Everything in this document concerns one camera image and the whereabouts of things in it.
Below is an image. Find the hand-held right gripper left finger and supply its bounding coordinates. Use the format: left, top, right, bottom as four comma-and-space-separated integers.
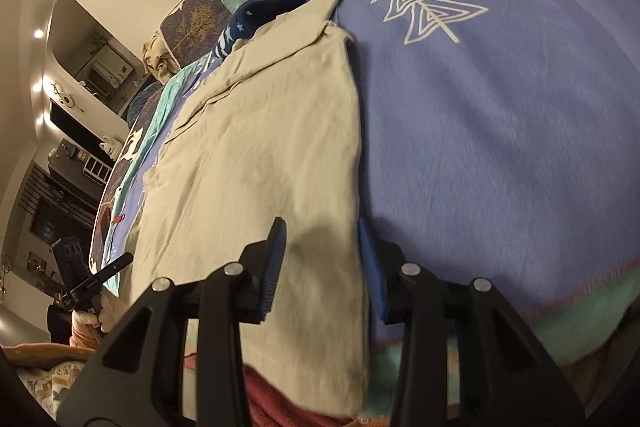
56, 217, 288, 427

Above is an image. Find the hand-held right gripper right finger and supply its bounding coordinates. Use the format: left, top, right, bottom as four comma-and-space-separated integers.
358, 218, 587, 427

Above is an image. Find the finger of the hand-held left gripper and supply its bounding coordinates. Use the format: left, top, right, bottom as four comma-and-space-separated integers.
70, 252, 135, 304

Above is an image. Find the beige shirt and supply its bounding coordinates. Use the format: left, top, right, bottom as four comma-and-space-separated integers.
122, 0, 373, 418

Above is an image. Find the person's left hand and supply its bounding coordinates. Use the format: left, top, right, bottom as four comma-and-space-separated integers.
70, 293, 117, 349

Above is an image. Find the person's printed clothing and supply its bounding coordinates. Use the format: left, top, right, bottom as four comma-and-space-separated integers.
12, 359, 88, 420

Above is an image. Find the red knit cloth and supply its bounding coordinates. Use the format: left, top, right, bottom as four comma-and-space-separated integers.
185, 352, 396, 427

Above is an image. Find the black television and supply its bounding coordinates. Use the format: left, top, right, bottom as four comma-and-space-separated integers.
49, 101, 110, 148

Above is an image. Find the teal textured throw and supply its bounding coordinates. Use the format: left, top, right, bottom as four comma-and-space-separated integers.
125, 72, 193, 148

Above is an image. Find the purple printed blanket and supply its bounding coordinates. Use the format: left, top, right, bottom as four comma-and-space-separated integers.
90, 0, 640, 358

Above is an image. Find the crumpled beige cloth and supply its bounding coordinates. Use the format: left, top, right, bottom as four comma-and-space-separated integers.
141, 34, 180, 84

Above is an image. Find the navy star-print cloth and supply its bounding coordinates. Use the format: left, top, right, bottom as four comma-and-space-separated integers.
212, 0, 308, 58

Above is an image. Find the dark tree-print pillow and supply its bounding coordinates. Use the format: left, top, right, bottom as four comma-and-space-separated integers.
160, 0, 237, 64

